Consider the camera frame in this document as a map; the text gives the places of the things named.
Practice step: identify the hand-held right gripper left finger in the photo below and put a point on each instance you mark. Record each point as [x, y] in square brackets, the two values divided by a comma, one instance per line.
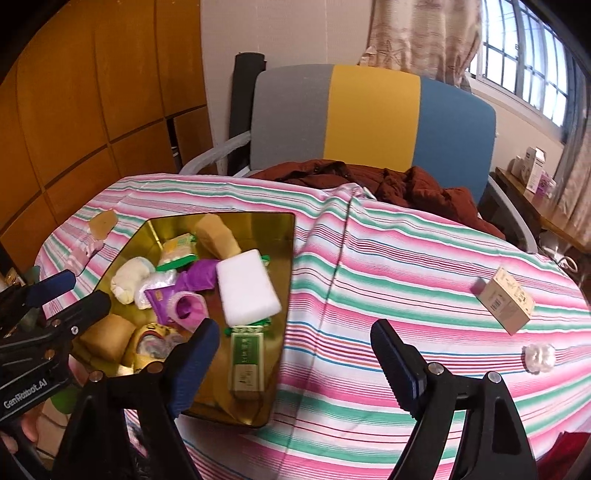
[194, 369]

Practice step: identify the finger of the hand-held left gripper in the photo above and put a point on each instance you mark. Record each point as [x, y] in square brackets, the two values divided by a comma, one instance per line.
[51, 286]
[83, 314]

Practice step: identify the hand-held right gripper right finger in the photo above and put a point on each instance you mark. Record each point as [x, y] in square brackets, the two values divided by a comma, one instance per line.
[399, 369]

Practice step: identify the tan sponge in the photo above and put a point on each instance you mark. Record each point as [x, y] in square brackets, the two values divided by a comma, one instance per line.
[217, 237]
[106, 337]

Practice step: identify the green small box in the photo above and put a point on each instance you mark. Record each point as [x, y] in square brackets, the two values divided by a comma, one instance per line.
[247, 364]

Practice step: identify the yellow sock roll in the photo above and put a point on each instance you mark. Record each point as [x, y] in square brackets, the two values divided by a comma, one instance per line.
[147, 333]

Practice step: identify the purple snack packet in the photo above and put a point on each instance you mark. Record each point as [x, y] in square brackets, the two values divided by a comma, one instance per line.
[159, 303]
[203, 272]

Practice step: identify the clear plastic bag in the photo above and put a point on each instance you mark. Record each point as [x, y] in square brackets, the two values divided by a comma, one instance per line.
[159, 281]

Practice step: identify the white sponge block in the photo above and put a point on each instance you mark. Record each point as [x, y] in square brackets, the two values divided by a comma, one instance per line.
[247, 288]

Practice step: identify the beige cardboard box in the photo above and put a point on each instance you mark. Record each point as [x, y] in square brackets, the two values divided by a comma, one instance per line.
[505, 300]

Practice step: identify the gold metal tin box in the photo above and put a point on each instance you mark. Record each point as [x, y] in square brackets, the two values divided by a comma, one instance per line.
[263, 226]

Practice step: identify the person's left hand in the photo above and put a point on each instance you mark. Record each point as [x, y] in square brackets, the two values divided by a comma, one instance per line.
[31, 424]

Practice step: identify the green plastic bag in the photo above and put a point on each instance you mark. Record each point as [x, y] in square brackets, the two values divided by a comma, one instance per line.
[62, 399]

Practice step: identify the pink green striped tablecloth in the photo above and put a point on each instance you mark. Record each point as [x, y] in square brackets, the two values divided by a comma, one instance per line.
[392, 286]

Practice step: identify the small clear plastic wrap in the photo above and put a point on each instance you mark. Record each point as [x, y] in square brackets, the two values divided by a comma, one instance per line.
[538, 357]

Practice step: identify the maroon jacket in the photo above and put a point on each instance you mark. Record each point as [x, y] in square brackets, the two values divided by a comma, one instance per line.
[415, 189]

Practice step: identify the red garment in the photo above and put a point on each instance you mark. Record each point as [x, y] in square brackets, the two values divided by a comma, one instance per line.
[572, 450]

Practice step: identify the wooden wardrobe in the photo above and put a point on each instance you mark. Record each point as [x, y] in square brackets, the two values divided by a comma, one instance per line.
[92, 92]

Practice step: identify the wooden desk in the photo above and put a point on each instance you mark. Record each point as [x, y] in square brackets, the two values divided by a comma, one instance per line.
[545, 212]

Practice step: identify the white small carton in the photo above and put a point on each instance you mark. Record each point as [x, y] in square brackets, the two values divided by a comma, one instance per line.
[518, 167]

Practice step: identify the purple small box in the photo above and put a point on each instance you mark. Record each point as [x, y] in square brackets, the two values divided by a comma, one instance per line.
[542, 183]

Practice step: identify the grey yellow blue chair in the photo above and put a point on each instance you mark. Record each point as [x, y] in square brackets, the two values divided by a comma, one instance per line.
[369, 115]

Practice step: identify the beige patterned curtain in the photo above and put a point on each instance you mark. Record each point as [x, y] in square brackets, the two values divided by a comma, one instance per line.
[415, 32]
[577, 175]

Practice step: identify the black rolled mat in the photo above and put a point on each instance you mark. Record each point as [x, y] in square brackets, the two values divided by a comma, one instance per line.
[244, 92]

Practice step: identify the window with blue frame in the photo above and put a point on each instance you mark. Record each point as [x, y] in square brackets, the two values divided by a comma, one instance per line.
[521, 60]

